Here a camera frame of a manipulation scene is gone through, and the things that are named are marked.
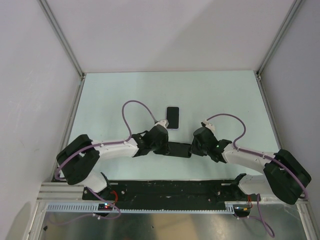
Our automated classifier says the black smartphone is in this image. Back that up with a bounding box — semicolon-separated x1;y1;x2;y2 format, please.
165;106;180;130

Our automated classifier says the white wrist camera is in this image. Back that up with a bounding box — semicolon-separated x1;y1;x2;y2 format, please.
201;119;216;133
154;119;169;129

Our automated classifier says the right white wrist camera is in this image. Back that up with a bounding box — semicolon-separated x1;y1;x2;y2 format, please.
201;119;216;133

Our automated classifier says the controller board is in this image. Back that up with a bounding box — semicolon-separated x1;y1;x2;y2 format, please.
98;202;113;211
233;205;251;218

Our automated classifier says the right controller board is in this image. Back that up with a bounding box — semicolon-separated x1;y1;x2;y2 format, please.
233;205;251;218

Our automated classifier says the left controller board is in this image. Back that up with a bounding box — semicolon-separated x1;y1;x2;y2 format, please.
98;202;113;211

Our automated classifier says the right aluminium frame post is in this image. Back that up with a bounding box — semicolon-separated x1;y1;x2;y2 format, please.
255;0;305;80

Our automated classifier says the black phone case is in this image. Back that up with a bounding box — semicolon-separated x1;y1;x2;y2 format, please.
167;142;192;158

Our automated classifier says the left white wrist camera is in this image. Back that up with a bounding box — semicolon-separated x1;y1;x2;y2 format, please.
154;119;169;129

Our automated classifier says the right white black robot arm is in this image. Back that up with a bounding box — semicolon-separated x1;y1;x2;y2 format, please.
190;126;312;205

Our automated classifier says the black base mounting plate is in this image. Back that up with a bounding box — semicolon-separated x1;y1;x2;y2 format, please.
82;180;257;211

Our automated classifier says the grey slotted cable duct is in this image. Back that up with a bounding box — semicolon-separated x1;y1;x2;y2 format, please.
46;202;235;214

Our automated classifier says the left aluminium frame post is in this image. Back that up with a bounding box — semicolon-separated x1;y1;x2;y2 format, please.
37;0;85;79

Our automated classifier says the aluminium frame post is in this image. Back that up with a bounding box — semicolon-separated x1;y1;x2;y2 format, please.
37;0;85;79
255;0;305;80

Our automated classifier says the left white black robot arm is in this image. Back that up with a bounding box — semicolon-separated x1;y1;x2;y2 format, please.
56;120;169;200

